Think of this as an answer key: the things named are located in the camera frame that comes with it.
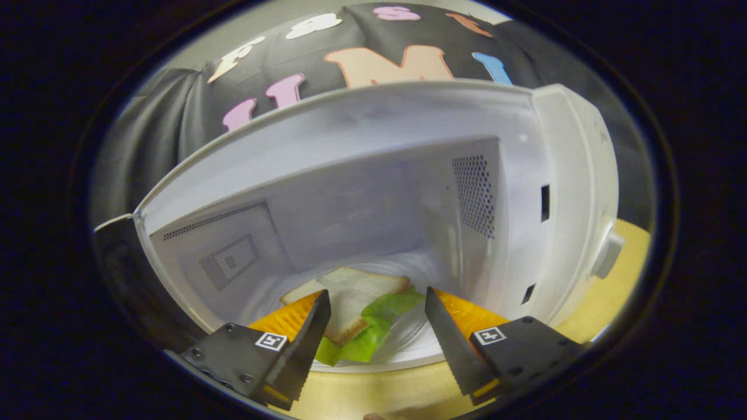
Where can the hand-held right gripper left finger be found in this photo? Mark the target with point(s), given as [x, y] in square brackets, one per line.
[303, 350]

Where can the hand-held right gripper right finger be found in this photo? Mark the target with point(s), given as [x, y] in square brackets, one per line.
[452, 344]

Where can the lettuce sandwich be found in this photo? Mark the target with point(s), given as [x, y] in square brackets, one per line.
[356, 297]

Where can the white microwave oven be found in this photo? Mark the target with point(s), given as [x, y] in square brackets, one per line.
[350, 146]

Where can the glass microwave turntable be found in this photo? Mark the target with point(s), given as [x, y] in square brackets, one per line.
[408, 338]

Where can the black backdrop cloth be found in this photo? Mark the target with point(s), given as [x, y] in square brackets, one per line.
[175, 111]

